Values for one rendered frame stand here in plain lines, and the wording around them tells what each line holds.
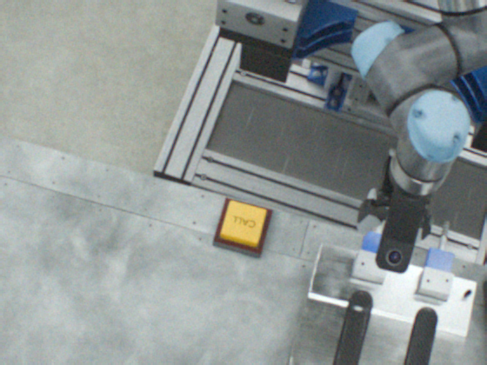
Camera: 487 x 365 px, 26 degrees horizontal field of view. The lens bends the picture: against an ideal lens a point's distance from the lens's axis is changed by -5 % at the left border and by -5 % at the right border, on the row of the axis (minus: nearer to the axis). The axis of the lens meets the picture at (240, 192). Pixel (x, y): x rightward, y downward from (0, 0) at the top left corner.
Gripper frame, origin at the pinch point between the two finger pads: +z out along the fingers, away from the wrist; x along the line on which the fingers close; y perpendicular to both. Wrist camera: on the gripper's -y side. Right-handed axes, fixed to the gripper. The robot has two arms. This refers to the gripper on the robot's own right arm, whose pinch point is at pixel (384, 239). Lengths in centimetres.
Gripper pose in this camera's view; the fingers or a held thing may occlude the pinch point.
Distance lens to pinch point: 157.0
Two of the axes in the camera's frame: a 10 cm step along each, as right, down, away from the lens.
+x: -9.7, -2.6, 0.4
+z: -0.7, 3.9, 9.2
